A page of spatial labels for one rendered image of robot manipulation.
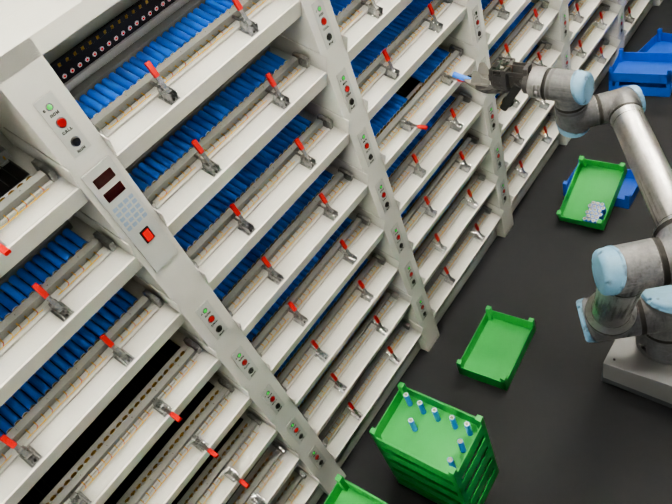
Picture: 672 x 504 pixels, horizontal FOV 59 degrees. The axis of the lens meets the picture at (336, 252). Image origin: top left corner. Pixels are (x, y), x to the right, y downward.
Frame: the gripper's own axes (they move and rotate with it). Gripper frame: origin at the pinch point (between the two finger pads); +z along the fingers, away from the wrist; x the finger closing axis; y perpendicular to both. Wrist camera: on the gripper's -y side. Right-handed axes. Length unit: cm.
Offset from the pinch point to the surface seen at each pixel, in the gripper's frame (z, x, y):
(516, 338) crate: -19, 23, -103
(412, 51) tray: 17.6, 2.6, 10.3
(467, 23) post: 14.3, -27.1, 3.0
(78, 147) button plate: 19, 108, 56
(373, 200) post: 14.5, 43.0, -17.5
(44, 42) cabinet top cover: 20, 102, 74
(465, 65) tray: 14.4, -22.2, -10.5
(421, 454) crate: -21, 93, -71
